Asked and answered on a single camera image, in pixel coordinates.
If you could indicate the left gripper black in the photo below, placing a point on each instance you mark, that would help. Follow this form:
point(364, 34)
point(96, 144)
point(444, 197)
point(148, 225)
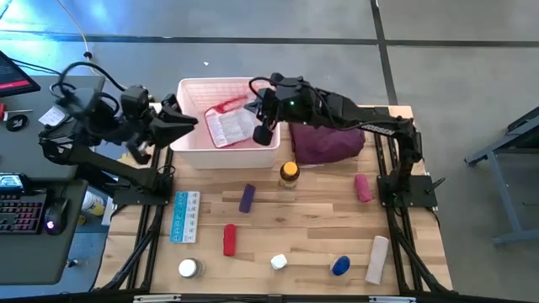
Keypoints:
point(141, 130)

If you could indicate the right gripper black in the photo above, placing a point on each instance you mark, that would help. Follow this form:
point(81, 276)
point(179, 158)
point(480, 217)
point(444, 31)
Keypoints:
point(295, 109)

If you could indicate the amber bottle yellow cap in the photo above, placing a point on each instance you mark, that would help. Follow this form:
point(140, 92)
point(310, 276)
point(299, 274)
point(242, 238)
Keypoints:
point(289, 170)

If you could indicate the navy blue bandage roll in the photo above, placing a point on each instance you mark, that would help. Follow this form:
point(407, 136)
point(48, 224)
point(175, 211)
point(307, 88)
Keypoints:
point(247, 198)

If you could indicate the blue white pill organizer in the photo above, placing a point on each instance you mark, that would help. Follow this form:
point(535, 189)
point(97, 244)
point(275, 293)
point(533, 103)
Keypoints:
point(185, 216)

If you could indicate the pink bandage roll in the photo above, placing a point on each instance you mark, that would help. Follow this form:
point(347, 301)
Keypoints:
point(363, 188)

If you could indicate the clear jar white lid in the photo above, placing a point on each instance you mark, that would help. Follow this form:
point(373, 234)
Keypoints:
point(187, 268)

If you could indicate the blue capped white container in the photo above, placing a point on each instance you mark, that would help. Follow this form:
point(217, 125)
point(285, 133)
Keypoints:
point(340, 265)

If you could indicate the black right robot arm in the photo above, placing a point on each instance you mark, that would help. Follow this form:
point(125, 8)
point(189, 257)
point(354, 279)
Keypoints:
point(379, 126)

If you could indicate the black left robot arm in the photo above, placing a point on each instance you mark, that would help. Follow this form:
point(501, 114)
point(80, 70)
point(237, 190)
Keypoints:
point(109, 165)

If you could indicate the red white medical package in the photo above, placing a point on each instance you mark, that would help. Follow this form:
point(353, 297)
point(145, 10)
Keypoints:
point(231, 126)

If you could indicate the white perforated plastic basket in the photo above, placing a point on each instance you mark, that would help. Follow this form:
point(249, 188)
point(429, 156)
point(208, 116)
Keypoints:
point(227, 157)

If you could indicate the purple cloth bag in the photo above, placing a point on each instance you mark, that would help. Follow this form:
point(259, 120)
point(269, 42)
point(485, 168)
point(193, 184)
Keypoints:
point(328, 145)

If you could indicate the yellow white container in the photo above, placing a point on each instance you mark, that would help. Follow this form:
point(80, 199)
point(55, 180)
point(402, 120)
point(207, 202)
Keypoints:
point(92, 204)

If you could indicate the white paper note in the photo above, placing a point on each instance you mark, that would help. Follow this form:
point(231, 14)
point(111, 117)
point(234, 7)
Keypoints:
point(52, 115)

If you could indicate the black computer mouse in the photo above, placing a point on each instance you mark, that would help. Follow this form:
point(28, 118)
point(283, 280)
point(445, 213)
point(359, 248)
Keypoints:
point(57, 214)

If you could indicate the black round disc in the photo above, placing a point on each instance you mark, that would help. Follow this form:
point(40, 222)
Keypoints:
point(17, 123)

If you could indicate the dark computer monitor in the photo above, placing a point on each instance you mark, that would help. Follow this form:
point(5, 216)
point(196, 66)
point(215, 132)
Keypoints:
point(12, 76)

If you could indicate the black device blue display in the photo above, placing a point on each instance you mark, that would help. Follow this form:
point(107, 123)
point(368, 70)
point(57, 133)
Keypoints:
point(12, 182)

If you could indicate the black keyboard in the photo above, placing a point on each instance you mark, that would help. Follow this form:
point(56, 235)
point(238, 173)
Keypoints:
point(21, 214)

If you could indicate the dark grey desk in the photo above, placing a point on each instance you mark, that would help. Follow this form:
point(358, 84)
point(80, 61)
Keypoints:
point(33, 261)

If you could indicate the blue grey metal stand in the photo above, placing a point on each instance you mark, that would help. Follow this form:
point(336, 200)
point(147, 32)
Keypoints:
point(504, 198)

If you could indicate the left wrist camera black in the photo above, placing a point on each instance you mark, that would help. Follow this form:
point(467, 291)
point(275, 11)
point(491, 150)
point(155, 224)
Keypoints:
point(135, 101)

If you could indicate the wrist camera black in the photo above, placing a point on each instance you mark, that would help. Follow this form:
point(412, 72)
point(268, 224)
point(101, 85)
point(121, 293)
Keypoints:
point(286, 81)
point(135, 101)

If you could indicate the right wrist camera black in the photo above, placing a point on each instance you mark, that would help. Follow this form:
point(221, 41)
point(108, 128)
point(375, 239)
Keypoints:
point(286, 81)

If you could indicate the white frame plate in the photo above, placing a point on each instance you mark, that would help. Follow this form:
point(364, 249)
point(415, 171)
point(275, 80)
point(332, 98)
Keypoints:
point(158, 299)
point(391, 299)

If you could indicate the black aluminium table frame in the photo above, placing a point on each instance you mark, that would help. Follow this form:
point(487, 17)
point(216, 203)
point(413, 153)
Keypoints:
point(231, 297)

